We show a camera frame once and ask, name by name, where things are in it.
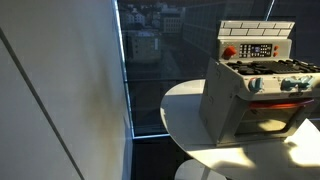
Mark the big red stove knob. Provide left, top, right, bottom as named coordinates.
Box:
left=222, top=45, right=238, bottom=61

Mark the round white table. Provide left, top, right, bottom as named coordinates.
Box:
left=159, top=78, right=320, bottom=180

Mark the red oven door handle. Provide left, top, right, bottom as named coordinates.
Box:
left=247, top=98, right=315, bottom=111

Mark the white toy kitchen stove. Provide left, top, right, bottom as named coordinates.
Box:
left=199, top=19, right=320, bottom=148

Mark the black stove control panel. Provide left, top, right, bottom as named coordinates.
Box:
left=239, top=43, right=273, bottom=59

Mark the blue stove knob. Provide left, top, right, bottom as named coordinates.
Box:
left=248, top=77, right=265, bottom=94
left=280, top=77, right=300, bottom=92
left=297, top=75, right=315, bottom=90

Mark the window frame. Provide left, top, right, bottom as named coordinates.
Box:
left=112, top=0, right=172, bottom=140

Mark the white round table base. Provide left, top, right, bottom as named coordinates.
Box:
left=174, top=158, right=228, bottom=180

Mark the pale building outside window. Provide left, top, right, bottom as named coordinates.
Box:
left=127, top=29, right=163, bottom=64

